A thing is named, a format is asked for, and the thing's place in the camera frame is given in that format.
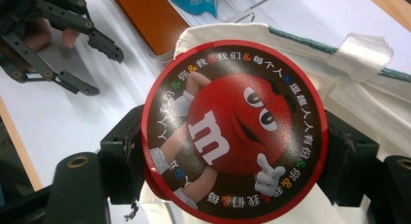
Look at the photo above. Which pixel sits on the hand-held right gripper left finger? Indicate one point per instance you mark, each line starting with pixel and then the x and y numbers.
pixel 124 159

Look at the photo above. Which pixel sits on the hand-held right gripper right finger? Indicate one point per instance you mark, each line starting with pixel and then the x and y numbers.
pixel 349 162

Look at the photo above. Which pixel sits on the red round candy can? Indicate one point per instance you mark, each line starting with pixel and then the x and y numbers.
pixel 236 130

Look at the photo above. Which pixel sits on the blue snack bag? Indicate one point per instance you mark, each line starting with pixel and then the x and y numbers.
pixel 194 1

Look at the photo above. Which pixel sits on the white printed tote bag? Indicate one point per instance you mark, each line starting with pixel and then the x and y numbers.
pixel 365 98

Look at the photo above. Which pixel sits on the brown drink carton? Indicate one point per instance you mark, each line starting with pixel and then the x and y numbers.
pixel 151 20

